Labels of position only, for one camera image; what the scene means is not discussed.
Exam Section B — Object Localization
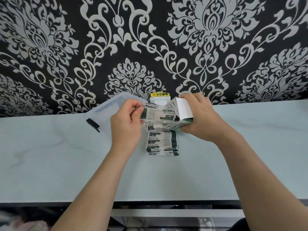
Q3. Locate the person's left forearm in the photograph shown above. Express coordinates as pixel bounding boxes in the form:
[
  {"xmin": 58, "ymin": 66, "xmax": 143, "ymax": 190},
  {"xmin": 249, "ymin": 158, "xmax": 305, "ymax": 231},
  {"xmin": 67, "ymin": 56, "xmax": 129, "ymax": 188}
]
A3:
[{"xmin": 50, "ymin": 141, "xmax": 140, "ymax": 231}]

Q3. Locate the crumpled plastic bag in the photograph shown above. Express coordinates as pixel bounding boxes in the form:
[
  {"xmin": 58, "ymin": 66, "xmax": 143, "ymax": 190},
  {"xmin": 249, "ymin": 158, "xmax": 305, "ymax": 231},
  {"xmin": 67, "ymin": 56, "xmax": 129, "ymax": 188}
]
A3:
[{"xmin": 0, "ymin": 209, "xmax": 51, "ymax": 231}]

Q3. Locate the green white cardboard carton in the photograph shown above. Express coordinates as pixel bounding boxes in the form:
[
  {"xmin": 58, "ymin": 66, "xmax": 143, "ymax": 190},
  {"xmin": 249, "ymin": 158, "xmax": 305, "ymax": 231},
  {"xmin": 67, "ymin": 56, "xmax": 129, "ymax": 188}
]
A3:
[{"xmin": 168, "ymin": 97, "xmax": 194, "ymax": 131}]

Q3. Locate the white green packet strip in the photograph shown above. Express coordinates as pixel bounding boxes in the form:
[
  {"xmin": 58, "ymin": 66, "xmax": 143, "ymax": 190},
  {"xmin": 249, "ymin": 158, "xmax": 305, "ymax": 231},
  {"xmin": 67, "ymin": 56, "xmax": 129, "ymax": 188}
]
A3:
[{"xmin": 139, "ymin": 103, "xmax": 180, "ymax": 131}]

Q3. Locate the person's left hand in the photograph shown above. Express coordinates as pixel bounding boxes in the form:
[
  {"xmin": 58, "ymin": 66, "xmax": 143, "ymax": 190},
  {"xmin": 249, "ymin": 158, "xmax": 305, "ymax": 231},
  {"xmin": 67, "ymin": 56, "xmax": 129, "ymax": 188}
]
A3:
[{"xmin": 110, "ymin": 99, "xmax": 147, "ymax": 153}]

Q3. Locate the person's right hand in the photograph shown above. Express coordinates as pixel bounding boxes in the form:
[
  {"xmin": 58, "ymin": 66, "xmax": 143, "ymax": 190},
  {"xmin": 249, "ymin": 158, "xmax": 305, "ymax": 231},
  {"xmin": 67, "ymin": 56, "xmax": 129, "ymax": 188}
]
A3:
[{"xmin": 179, "ymin": 92, "xmax": 241, "ymax": 145}]

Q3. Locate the clear plastic storage box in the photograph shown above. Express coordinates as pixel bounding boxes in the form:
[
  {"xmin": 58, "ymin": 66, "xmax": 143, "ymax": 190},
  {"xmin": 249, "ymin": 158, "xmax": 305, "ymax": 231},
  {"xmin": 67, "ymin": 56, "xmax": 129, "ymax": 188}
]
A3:
[{"xmin": 86, "ymin": 91, "xmax": 149, "ymax": 133}]

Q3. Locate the white wall socket yellow label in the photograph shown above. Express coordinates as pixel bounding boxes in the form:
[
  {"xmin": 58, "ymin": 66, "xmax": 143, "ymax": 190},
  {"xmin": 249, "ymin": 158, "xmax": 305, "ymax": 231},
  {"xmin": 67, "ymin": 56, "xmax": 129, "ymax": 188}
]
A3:
[{"xmin": 150, "ymin": 92, "xmax": 171, "ymax": 106}]

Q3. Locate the person's right forearm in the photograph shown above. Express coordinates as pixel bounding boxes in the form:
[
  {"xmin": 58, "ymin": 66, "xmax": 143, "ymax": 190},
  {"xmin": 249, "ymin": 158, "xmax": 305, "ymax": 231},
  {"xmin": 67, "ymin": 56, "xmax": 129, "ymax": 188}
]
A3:
[{"xmin": 218, "ymin": 132, "xmax": 308, "ymax": 231}]

